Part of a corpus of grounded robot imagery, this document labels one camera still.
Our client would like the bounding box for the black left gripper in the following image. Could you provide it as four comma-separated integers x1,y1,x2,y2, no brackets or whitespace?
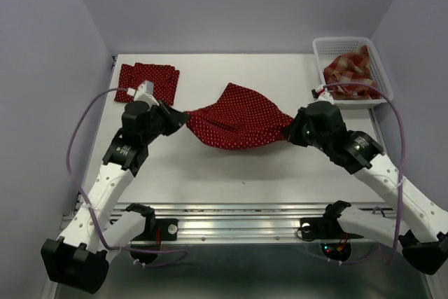
142,98,189,144

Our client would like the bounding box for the red polka dot skirt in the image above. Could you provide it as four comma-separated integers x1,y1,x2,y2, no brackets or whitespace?
187,83,293,150
118,62,180,106

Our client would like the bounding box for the red plaid skirt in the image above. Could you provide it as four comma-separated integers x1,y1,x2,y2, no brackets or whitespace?
323,45,381,100

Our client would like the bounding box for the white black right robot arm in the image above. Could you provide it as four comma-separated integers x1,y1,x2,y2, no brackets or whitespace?
283,101,447,275

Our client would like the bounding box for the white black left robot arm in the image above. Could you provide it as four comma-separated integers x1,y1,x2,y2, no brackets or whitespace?
41,101,189,293

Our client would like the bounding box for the white plastic basket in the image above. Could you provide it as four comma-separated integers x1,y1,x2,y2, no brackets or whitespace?
312,36,394,109

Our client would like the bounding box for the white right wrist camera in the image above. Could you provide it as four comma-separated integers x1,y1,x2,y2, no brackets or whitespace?
311,85,334,104

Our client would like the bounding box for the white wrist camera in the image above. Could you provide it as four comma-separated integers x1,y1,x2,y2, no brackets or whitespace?
311,85,334,104
126,81,156,104

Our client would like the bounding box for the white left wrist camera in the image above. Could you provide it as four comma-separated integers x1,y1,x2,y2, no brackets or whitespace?
126,81,156,104

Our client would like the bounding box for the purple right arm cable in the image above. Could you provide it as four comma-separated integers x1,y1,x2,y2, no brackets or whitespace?
302,81,407,267

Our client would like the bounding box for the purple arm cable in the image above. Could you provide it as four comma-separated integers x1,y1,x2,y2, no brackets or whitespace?
302,81,407,267
66,88,188,269

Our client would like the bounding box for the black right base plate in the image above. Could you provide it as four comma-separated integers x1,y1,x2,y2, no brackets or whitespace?
295,217,363,242

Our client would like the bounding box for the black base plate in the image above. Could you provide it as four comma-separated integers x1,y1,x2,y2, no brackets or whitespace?
295,217,363,242
132,218,179,242

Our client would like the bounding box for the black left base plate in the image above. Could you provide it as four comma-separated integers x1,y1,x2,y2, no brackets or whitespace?
132,218,179,242

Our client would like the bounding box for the aluminium mounting rail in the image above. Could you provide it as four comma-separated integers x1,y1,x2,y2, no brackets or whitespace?
57,202,428,244

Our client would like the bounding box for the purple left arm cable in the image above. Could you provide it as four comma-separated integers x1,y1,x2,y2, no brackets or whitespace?
66,88,188,269

